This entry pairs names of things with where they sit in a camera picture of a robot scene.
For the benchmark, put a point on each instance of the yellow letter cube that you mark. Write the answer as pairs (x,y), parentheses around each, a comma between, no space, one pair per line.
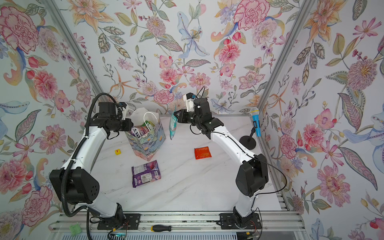
(118,152)

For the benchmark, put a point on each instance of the black microphone stand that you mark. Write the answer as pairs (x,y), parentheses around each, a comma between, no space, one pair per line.
(248,141)

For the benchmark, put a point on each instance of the black yellow screwdriver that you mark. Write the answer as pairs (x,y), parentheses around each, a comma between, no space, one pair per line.
(164,228)

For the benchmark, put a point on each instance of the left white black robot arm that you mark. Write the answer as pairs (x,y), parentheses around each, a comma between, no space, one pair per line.
(76,188)

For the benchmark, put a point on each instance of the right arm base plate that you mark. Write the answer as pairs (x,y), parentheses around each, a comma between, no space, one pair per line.
(231,221)

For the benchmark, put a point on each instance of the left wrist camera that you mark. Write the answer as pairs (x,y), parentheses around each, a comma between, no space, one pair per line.
(123,107)

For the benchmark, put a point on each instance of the blue toy microphone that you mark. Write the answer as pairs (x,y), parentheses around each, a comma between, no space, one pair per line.
(256,121)

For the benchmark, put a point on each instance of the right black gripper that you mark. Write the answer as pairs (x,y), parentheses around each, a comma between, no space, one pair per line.
(182,119)

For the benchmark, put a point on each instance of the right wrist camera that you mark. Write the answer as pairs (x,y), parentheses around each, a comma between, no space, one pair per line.
(189,101)

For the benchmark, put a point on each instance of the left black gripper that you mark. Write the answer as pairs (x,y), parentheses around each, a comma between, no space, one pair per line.
(128,126)

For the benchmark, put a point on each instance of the floral paper gift bag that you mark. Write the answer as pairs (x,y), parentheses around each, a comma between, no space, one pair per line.
(146,147)

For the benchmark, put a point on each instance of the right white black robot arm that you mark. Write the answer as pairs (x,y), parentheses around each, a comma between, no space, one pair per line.
(252,173)

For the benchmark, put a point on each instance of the green Fox's candy bag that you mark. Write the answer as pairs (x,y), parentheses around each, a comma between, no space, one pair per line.
(149,125)

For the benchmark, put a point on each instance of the teal snack packet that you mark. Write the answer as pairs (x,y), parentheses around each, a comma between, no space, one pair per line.
(173,125)

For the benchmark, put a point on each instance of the small red sachet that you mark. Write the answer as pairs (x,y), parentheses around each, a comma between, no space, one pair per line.
(202,153)

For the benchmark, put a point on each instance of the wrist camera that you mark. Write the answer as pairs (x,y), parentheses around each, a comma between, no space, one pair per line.
(189,101)
(123,107)

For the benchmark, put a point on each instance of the purple snack packet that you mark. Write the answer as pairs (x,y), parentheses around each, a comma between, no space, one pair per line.
(145,173)
(140,131)

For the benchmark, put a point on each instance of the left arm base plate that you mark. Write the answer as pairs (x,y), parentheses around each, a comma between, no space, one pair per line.
(122,222)

